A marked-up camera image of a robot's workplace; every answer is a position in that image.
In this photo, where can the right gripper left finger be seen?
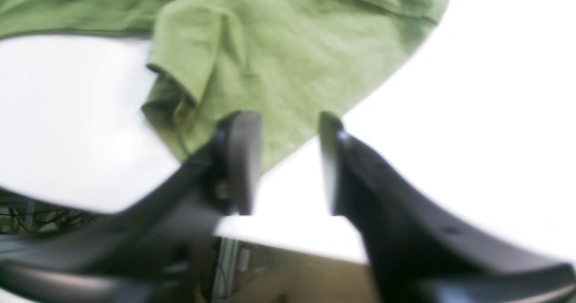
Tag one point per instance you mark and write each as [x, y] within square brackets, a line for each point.
[148, 252]

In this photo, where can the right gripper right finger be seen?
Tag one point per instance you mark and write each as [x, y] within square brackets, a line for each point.
[418, 251]

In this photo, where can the olive green T-shirt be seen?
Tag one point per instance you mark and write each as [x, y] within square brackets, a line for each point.
[287, 59]

